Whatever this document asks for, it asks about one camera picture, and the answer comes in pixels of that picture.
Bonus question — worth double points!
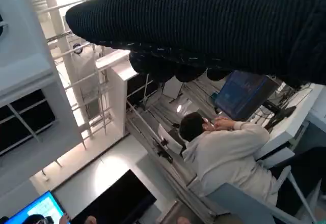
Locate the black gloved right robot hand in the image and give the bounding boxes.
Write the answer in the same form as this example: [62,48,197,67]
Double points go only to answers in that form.
[65,0,326,87]

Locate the dark blue computer monitor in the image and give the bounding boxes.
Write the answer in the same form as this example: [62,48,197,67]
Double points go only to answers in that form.
[213,70,280,121]

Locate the white cabinet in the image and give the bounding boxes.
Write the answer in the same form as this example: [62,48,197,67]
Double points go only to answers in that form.
[95,49,140,138]

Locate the black desk device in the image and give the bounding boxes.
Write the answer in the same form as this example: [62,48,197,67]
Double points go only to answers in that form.
[262,101,297,119]

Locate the white desk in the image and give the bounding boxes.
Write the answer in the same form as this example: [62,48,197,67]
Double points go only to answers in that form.
[252,81,326,158]

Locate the person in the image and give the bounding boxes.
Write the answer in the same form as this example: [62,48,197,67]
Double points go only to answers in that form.
[179,111,326,217]
[24,213,54,224]

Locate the grey office chair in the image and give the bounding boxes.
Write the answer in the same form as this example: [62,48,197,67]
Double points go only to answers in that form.
[203,165,326,224]

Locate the black blank screen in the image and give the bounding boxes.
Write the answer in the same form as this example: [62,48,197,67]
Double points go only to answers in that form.
[68,169,157,224]

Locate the bright blue screen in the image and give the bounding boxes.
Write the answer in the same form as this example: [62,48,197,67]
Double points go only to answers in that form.
[4,190,71,224]

